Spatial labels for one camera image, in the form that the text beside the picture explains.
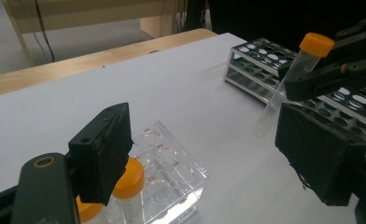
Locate black hanging cable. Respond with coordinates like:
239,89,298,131
35,0,56,63

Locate metal tube rack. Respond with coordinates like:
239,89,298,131
223,37,366,157

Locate light wooden bench frame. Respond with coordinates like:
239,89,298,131
2,0,185,40

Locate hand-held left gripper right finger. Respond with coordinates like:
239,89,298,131
274,102,366,207

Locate black stand with cables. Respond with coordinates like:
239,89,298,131
177,0,211,31

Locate orange-capped clear tube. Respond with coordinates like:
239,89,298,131
253,32,336,138
107,157,146,224
76,195,106,224

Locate clear plastic tube rack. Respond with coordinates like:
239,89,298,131
103,120,209,224

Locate dark curtain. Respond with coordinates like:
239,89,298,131
207,0,366,52

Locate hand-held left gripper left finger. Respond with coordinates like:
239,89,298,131
68,102,134,206

